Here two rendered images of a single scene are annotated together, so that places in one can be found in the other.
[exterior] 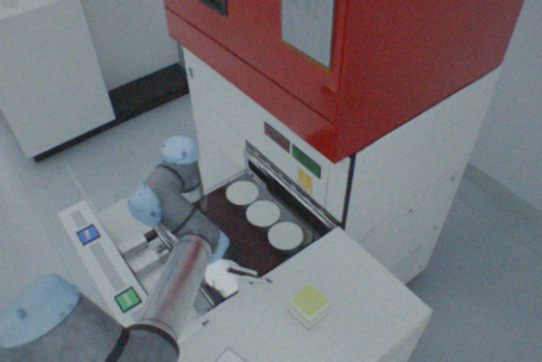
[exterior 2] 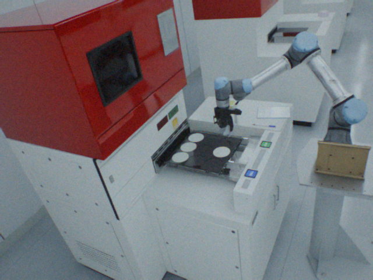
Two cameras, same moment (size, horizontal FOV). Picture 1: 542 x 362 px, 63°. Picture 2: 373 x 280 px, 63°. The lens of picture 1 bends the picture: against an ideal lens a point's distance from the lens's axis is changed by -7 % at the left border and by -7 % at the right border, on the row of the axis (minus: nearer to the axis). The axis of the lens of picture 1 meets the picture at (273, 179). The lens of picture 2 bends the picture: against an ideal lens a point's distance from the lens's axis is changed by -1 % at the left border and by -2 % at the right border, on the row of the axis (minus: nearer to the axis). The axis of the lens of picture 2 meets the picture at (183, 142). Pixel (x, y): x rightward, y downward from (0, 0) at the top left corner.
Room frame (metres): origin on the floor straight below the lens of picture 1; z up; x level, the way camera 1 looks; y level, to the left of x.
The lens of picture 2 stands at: (1.45, 1.52, 1.98)
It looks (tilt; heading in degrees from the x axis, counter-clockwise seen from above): 33 degrees down; 251
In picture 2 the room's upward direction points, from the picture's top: 11 degrees counter-clockwise
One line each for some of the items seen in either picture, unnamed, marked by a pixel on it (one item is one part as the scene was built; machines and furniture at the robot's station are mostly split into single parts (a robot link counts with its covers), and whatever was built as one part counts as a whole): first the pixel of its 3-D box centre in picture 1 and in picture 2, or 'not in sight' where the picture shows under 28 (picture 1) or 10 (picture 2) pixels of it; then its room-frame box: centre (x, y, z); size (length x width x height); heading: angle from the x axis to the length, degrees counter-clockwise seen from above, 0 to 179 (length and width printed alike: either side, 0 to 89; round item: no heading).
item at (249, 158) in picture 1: (286, 196); (173, 146); (0.99, -0.04, 0.89); 0.44 x 0.02 x 0.10; 37
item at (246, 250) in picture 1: (233, 230); (204, 150); (0.85, 0.12, 0.90); 0.34 x 0.34 x 0.01; 37
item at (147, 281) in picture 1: (160, 287); (247, 160); (0.67, 0.32, 0.87); 0.36 x 0.08 x 0.03; 37
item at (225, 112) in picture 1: (255, 134); (152, 145); (1.14, 0.05, 1.02); 0.82 x 0.03 x 0.40; 37
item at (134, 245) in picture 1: (133, 245); (237, 172); (0.80, 0.41, 0.89); 0.08 x 0.03 x 0.03; 127
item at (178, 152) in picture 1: (180, 164); (222, 88); (0.73, 0.20, 1.29); 0.09 x 0.08 x 0.11; 154
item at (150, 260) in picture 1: (145, 263); (242, 164); (0.74, 0.37, 0.89); 0.08 x 0.03 x 0.03; 127
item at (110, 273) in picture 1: (114, 281); (259, 168); (0.68, 0.45, 0.89); 0.55 x 0.09 x 0.14; 37
